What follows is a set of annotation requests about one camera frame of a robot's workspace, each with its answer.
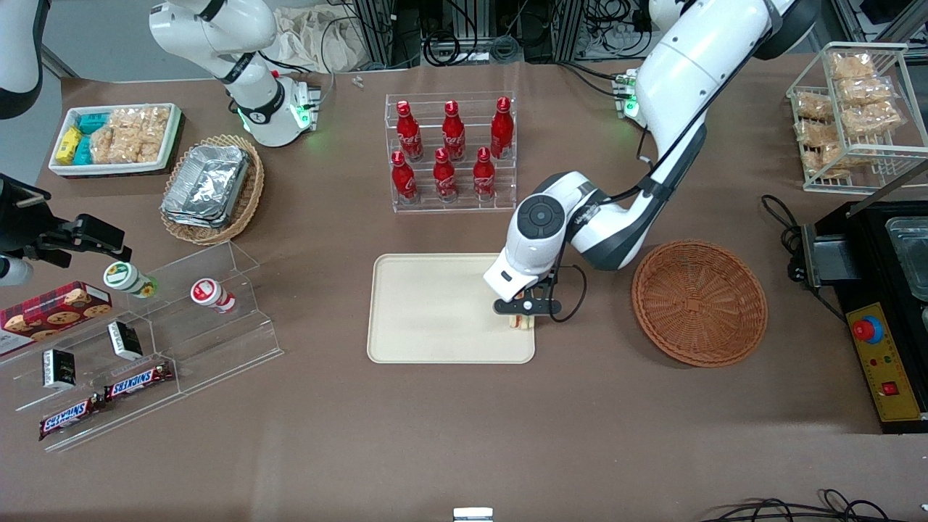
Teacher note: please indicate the black countertop appliance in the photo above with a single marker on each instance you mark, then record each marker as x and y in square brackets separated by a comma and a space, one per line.
[870, 254]

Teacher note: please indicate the beige crumpled cloth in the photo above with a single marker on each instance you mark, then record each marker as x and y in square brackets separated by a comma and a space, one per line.
[319, 40]

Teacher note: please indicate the small black white box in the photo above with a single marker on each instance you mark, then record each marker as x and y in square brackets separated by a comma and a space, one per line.
[58, 368]
[125, 341]

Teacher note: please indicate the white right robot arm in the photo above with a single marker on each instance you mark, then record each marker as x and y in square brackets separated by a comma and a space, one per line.
[261, 101]

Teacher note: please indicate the Snickers chocolate bar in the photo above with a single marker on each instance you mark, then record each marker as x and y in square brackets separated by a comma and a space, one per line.
[138, 381]
[67, 418]

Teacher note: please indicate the clear acrylic stepped display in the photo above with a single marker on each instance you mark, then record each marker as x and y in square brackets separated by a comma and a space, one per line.
[217, 348]

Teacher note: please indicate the yellow snack packet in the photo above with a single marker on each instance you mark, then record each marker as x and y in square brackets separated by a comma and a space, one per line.
[69, 145]

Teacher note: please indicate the triangular sandwich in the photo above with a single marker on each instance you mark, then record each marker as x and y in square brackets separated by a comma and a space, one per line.
[521, 322]

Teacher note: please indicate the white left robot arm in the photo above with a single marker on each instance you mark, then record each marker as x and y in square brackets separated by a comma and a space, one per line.
[696, 65]

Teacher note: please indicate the yellow emergency stop box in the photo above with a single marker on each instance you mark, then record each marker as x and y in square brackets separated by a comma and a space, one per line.
[881, 362]

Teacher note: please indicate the clear rice cracker bag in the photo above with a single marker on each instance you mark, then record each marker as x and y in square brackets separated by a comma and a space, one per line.
[109, 145]
[148, 127]

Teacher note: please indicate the brown round wicker basket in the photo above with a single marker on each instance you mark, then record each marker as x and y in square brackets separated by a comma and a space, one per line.
[699, 304]

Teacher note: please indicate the clear acrylic bottle rack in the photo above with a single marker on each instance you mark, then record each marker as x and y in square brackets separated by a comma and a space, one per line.
[500, 204]

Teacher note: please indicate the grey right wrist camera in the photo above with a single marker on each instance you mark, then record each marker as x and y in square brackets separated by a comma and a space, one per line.
[13, 272]

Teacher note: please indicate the aluminium frame rack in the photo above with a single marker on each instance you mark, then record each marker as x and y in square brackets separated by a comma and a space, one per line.
[551, 29]

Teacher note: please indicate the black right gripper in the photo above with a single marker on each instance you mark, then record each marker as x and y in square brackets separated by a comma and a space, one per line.
[16, 220]

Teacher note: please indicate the red capped yogurt bottle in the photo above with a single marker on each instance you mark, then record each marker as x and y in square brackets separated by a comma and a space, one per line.
[210, 293]

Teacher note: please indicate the light oval wicker basket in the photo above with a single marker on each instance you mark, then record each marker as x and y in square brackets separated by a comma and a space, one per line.
[250, 196]

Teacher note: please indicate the teal snack packet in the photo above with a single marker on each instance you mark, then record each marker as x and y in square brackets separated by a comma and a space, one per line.
[93, 122]
[83, 151]

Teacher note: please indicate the red cola bottle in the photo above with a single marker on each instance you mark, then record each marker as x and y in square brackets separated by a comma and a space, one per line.
[502, 130]
[483, 177]
[409, 134]
[454, 134]
[444, 177]
[404, 181]

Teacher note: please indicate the white plastic snack bin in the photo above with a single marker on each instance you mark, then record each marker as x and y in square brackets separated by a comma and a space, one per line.
[109, 168]

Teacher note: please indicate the red plaid cookie box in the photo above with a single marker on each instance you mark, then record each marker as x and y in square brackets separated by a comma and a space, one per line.
[51, 315]

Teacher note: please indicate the beige plastic tray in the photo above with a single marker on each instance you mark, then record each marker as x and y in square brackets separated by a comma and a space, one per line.
[435, 312]

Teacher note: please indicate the green capped yogurt bottle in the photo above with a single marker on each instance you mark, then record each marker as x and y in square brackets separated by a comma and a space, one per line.
[127, 278]

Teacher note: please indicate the aluminium foil tray stack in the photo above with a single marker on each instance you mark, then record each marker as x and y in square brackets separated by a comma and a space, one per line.
[206, 185]

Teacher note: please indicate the clear fried snack bag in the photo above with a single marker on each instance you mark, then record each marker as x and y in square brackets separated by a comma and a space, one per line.
[852, 67]
[823, 159]
[864, 91]
[873, 118]
[813, 106]
[819, 133]

